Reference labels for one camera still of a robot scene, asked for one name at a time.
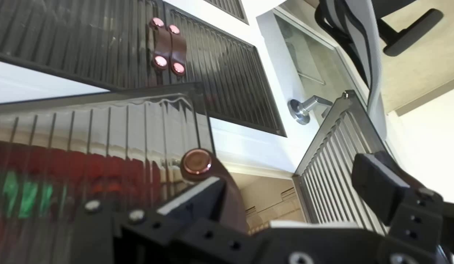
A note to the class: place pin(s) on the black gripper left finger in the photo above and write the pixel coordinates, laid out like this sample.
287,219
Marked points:
198,200

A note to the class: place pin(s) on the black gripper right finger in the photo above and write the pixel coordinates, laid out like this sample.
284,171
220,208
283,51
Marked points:
383,191

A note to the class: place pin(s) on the white stacked storage cabinet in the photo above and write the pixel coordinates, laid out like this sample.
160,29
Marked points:
246,147

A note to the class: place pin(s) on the white framed glass door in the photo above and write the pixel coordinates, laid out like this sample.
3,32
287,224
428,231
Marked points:
309,59

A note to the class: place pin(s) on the grey office chair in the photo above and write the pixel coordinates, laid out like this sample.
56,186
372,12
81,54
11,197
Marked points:
353,24

